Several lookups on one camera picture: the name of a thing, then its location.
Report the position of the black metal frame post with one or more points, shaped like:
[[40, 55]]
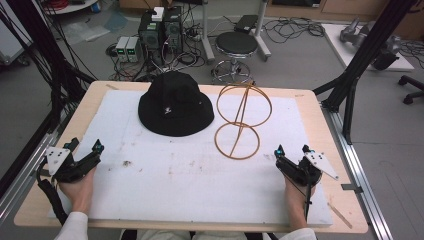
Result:
[[366, 53], [50, 56]]

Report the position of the black flat box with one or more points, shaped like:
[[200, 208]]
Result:
[[246, 24]]

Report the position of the grey equipment case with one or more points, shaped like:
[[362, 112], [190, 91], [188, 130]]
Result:
[[11, 46]]

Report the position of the person's right hand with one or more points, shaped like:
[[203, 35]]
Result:
[[296, 203]]

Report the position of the white box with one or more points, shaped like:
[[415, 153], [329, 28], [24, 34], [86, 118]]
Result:
[[158, 14]]

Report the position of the aluminium rail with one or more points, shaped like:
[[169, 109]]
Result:
[[23, 176], [356, 173]]

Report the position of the black round stool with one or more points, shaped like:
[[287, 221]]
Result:
[[236, 43]]

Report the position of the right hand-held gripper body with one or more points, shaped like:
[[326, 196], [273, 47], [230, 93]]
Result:
[[296, 171]]

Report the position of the white board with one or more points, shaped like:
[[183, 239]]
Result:
[[336, 43]]

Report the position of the black bucket hat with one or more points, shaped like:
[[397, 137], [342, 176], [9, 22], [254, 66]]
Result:
[[175, 106]]

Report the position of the black computer tower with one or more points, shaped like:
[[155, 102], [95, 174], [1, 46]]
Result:
[[150, 36], [173, 31]]

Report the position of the grey metal bracket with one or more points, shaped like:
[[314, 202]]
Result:
[[351, 188]]

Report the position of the black office chair base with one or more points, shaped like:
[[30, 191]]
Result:
[[411, 88]]

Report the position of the white metal table stand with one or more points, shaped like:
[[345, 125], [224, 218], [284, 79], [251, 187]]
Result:
[[261, 30]]

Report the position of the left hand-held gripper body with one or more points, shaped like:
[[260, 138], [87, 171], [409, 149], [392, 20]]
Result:
[[78, 168]]

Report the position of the grey power supply unit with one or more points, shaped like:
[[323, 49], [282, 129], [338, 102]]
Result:
[[134, 48], [121, 48]]

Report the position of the thin wooden stick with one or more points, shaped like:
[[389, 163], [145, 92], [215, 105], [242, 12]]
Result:
[[340, 215]]

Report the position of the clear plastic sheet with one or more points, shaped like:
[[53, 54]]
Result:
[[93, 28]]

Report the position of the person's left hand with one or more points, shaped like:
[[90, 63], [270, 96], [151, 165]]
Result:
[[80, 193]]

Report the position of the white round table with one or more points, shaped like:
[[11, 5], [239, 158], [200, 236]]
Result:
[[71, 6]]

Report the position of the white foam mat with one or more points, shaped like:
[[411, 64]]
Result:
[[186, 186]]

